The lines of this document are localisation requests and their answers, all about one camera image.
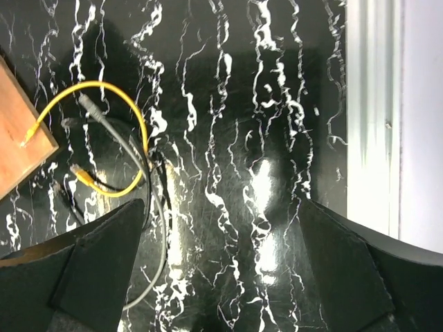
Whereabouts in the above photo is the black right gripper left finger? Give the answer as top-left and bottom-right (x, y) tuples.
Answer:
(1, 199), (144, 331)

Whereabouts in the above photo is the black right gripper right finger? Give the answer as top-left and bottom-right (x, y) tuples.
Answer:
(299, 200), (442, 331)

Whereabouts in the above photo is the yellow ethernet cable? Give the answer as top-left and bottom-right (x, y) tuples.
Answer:
(19, 80), (149, 199)

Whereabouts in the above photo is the black ethernet cable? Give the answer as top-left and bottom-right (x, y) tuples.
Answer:
(60, 117), (170, 229)

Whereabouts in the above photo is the grey ethernet cable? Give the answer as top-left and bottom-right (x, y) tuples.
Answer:
(78, 94), (170, 311)

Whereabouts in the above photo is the wooden board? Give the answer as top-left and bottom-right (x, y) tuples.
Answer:
(1, 59), (59, 198)

